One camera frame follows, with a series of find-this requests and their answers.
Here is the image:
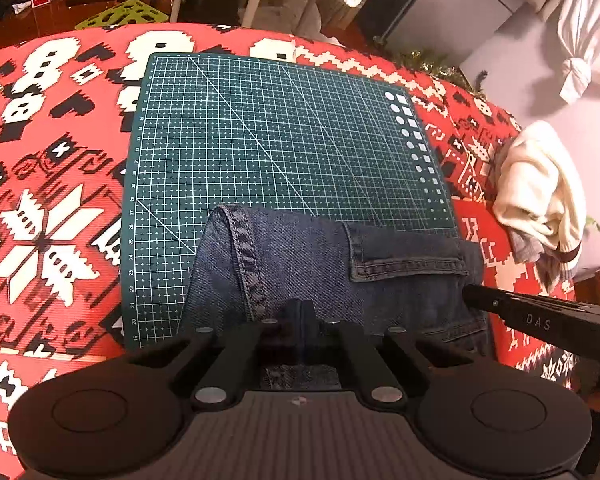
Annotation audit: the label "red patterned blanket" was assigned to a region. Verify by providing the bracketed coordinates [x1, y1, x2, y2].
[0, 22, 578, 466]

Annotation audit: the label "white knotted curtain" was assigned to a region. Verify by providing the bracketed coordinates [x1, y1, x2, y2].
[555, 0, 600, 106]

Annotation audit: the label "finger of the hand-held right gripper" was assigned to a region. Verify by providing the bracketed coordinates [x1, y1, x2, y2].
[462, 285, 600, 326]

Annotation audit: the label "grey crumpled garment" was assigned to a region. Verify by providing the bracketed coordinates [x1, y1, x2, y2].
[507, 227, 563, 291]

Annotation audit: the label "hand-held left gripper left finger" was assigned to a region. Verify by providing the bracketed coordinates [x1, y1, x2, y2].
[117, 300, 301, 411]

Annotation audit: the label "blue denim shorts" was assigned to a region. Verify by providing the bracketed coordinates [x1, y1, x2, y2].
[177, 203, 496, 392]

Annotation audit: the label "cream sweater with maroon stripes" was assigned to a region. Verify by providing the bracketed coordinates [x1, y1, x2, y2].
[491, 120, 588, 266]

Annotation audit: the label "green christmas garland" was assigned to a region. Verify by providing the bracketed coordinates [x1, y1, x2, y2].
[394, 47, 488, 98]

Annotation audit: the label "grey refrigerator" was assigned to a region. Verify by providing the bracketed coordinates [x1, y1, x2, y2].
[375, 0, 528, 66]

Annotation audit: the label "beige crumpled cloth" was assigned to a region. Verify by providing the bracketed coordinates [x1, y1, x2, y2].
[265, 0, 341, 43]

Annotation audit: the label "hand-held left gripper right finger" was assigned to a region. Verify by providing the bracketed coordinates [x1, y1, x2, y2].
[301, 300, 486, 410]

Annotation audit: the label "green cutting mat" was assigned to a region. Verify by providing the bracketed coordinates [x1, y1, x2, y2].
[121, 51, 461, 351]

